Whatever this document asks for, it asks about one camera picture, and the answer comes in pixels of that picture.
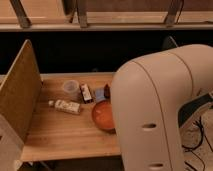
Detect orange ceramic bowl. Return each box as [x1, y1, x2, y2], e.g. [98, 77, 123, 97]
[92, 100, 115, 131]

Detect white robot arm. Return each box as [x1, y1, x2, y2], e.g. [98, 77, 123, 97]
[111, 44, 213, 171]

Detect dark brown small bottle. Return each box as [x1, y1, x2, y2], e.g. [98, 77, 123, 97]
[104, 84, 110, 99]

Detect blue sponge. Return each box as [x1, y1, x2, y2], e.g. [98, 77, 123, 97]
[94, 88, 105, 102]

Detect small brown labelled box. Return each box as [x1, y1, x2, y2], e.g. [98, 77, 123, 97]
[80, 84, 93, 103]

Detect clear plastic cup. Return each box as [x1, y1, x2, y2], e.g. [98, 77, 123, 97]
[62, 80, 80, 101]

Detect white labelled bottle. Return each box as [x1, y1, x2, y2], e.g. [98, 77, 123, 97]
[48, 99, 81, 115]

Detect wooden side panel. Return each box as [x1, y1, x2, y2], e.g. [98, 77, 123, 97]
[0, 40, 42, 171]

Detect middle metal shelf bracket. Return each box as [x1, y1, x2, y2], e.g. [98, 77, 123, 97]
[76, 0, 87, 28]

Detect metal shelf bracket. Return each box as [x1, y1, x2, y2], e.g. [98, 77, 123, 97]
[76, 0, 87, 28]
[10, 0, 31, 28]
[164, 0, 182, 27]

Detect left metal shelf bracket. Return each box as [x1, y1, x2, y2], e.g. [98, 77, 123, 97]
[10, 0, 31, 28]

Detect right metal shelf bracket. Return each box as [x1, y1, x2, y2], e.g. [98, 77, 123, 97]
[164, 0, 182, 27]

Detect black cables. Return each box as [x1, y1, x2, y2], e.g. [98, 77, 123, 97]
[181, 116, 213, 171]

